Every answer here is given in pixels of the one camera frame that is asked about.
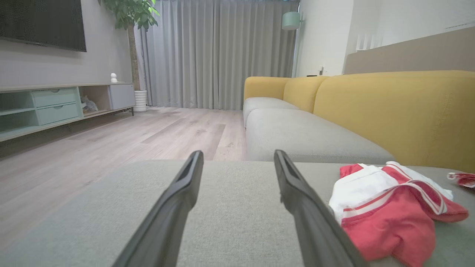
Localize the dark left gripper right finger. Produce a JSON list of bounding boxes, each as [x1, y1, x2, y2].
[[274, 149, 368, 267]]

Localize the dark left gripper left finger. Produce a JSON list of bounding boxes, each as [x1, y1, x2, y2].
[[111, 150, 204, 267]]

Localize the red white basketball jersey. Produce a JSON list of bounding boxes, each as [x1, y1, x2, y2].
[[328, 161, 469, 267]]

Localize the large grey sofa ottoman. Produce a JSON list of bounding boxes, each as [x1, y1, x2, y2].
[[0, 159, 475, 267]]

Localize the long grey sofa seat cushion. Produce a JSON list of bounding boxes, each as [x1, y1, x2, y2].
[[246, 108, 396, 164]]

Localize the white ribbed plant pot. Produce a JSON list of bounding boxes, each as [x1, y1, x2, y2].
[[133, 90, 148, 113]]

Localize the short grey sofa seat cushion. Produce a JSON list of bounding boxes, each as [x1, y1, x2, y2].
[[243, 97, 300, 128]]

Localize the narrow yellow sofa back cushion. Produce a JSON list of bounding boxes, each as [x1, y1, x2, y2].
[[283, 76, 330, 113]]

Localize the wide yellow sofa back cushion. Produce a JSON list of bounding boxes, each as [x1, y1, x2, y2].
[[313, 70, 475, 174]]

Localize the grey item in cabinet shelf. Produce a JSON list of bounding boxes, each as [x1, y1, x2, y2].
[[81, 96, 99, 113]]

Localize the yellow sofa end cushion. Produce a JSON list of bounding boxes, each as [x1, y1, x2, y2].
[[243, 76, 292, 101]]

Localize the red white basketball shorts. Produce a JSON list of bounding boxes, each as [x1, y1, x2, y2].
[[447, 172, 475, 189]]

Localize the low mint grey TV cabinet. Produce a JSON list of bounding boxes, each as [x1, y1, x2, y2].
[[0, 82, 136, 143]]

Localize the grey floor-length curtain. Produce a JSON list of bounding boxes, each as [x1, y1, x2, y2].
[[134, 0, 299, 111]]

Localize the mint green floor lamp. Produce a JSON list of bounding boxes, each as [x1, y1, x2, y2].
[[281, 11, 303, 78]]

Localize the green leafy indoor tree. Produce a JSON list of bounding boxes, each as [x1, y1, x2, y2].
[[98, 0, 160, 91]]

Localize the beige wall panel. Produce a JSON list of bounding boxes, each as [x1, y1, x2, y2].
[[343, 26, 475, 75]]

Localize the black wall television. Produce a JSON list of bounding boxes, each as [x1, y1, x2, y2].
[[0, 0, 87, 52]]

